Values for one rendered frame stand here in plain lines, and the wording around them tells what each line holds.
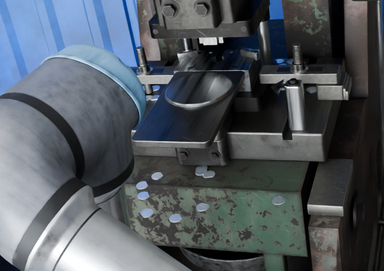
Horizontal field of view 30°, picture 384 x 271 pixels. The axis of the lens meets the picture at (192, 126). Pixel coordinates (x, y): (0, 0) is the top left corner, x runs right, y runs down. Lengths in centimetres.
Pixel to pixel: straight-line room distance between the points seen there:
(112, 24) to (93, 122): 212
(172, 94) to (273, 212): 28
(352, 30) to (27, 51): 176
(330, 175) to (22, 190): 75
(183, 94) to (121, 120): 56
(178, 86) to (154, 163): 16
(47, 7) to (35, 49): 23
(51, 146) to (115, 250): 11
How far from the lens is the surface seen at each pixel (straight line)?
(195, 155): 132
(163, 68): 147
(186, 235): 137
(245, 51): 140
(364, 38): 159
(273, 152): 131
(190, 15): 126
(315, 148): 129
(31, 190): 63
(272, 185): 126
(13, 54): 306
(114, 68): 75
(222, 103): 125
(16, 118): 67
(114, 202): 80
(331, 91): 136
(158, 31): 134
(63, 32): 293
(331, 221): 121
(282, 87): 126
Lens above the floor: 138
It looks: 30 degrees down
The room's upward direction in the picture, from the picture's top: 11 degrees counter-clockwise
